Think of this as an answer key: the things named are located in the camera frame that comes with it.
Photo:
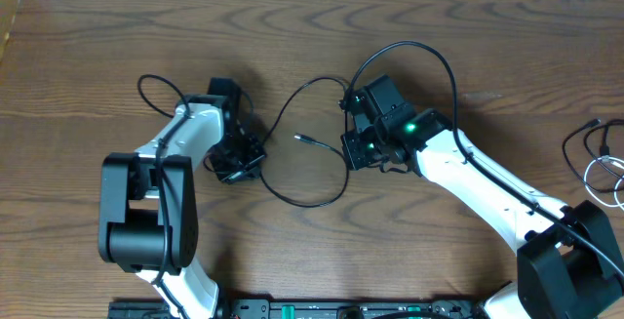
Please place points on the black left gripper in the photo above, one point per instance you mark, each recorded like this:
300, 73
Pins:
245, 161

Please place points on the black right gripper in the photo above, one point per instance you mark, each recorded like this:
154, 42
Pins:
356, 159

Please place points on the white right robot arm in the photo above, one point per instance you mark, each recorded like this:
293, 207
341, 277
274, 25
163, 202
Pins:
568, 261

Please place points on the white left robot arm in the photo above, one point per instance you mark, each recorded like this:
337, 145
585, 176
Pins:
148, 221

